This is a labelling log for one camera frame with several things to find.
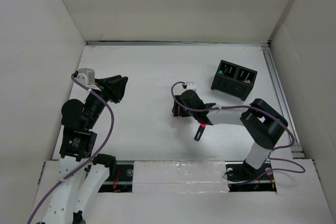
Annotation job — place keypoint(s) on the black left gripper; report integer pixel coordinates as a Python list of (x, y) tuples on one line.
[(113, 87)]

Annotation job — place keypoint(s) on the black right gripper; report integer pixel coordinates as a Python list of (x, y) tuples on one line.
[(178, 100)]

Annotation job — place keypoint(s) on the pink highlighter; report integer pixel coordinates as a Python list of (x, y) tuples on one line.
[(177, 112)]

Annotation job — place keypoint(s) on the red cap black highlighter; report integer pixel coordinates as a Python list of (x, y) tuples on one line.
[(199, 132)]

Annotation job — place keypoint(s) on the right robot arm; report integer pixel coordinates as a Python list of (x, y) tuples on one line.
[(262, 122)]

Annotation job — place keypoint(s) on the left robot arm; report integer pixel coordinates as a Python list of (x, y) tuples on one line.
[(82, 170)]

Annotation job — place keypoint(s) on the black two-compartment organizer box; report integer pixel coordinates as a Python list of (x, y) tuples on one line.
[(232, 80)]

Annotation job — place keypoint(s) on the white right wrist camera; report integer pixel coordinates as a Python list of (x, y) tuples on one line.
[(189, 86)]

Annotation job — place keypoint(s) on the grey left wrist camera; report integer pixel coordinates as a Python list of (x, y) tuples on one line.
[(85, 78)]

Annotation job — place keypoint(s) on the aluminium rail back edge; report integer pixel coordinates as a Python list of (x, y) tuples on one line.
[(166, 43)]

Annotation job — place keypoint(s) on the aluminium rail edge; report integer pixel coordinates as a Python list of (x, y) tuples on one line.
[(166, 43), (296, 149)]

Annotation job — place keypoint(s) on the aluminium rail right edge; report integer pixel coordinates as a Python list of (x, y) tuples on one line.
[(296, 149)]

